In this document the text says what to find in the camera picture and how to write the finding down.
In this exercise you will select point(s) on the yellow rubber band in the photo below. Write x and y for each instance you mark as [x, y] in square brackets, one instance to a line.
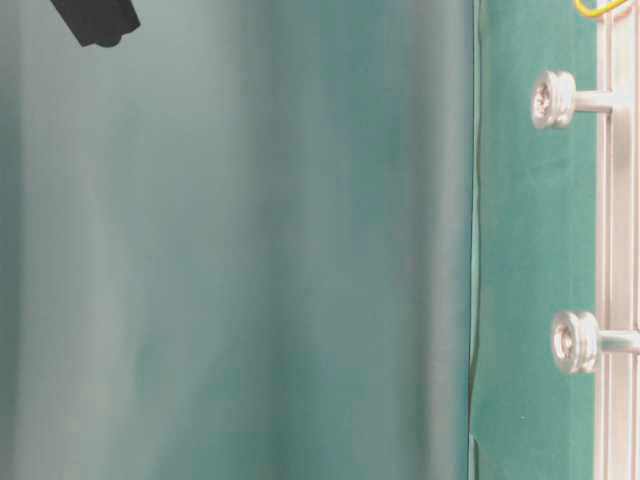
[597, 11]

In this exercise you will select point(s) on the aluminium extrusion rail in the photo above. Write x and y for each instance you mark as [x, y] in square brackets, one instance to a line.
[616, 425]

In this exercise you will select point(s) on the green table cloth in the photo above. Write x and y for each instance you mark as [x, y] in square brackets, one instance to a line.
[534, 245]

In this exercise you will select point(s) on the silver pulley shaft middle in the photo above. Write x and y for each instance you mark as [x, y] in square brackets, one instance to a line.
[578, 342]

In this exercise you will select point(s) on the silver pulley shaft near end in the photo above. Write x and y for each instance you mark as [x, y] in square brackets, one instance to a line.
[555, 99]

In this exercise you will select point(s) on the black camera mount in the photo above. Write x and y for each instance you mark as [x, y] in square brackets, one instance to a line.
[98, 22]

